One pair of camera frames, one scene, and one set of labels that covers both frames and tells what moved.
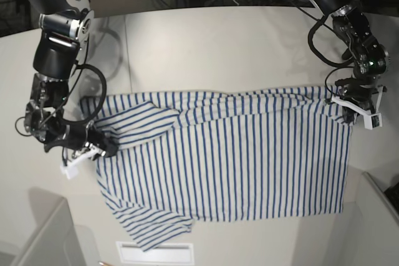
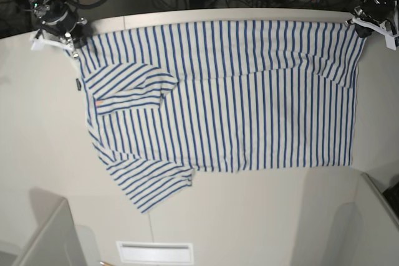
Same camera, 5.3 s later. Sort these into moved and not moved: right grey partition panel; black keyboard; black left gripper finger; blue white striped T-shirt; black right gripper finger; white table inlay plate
Moved: black right gripper finger; blue white striped T-shirt; black left gripper finger
Not moved: right grey partition panel; white table inlay plate; black keyboard
